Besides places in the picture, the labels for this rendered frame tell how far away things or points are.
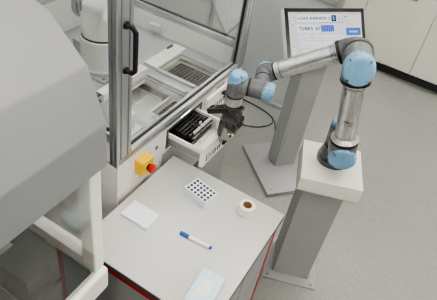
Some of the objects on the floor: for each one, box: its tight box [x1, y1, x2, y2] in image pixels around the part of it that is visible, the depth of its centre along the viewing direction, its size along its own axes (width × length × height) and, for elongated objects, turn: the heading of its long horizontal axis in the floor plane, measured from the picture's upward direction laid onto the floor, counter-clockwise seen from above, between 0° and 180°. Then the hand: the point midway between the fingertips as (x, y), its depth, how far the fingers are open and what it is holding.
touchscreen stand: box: [243, 66, 327, 197], centre depth 297 cm, size 50×45×102 cm
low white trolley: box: [95, 156, 285, 300], centre depth 204 cm, size 58×62×76 cm
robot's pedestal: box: [262, 146, 355, 290], centre depth 243 cm, size 30×30×76 cm
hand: (222, 137), depth 203 cm, fingers closed on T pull, 3 cm apart
